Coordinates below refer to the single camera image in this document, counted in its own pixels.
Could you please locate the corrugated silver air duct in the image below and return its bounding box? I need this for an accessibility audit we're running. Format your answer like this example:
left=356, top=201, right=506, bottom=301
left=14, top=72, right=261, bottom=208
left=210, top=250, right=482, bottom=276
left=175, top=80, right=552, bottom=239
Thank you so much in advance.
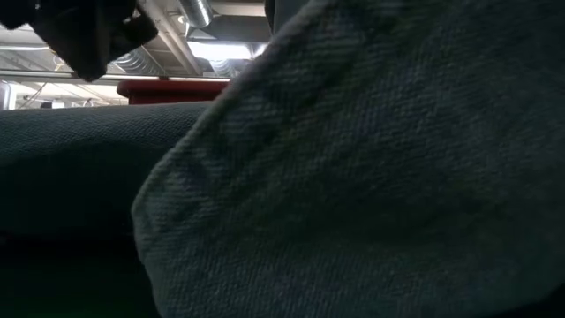
left=108, top=46, right=167, bottom=76

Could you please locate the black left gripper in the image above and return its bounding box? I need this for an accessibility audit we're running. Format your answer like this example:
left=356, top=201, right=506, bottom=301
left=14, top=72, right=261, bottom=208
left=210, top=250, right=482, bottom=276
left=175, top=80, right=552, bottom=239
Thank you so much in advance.
left=30, top=0, right=159, bottom=83

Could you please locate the round silver air duct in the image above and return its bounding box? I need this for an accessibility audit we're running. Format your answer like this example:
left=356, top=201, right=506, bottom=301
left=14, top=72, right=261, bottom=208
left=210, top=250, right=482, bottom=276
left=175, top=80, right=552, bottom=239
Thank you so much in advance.
left=178, top=0, right=214, bottom=28

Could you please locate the bright ceiling light panel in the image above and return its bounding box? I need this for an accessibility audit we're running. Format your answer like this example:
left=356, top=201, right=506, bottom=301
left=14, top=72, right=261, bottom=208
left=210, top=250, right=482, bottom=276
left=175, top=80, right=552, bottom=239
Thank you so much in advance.
left=187, top=41, right=268, bottom=61

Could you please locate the light blue towel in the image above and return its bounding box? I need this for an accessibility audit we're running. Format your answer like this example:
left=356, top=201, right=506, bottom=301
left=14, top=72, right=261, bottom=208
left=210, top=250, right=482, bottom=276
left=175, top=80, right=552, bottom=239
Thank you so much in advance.
left=0, top=0, right=565, bottom=318

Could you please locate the red plastic laundry basket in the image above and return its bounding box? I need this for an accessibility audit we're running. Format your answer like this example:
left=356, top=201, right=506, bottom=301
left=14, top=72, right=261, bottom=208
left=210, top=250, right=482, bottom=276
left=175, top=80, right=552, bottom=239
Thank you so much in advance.
left=116, top=79, right=230, bottom=106

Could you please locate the white machine housing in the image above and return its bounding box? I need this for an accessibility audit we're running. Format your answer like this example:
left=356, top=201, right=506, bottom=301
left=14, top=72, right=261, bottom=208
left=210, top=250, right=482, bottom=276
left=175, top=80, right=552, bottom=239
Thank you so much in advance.
left=0, top=81, right=17, bottom=110

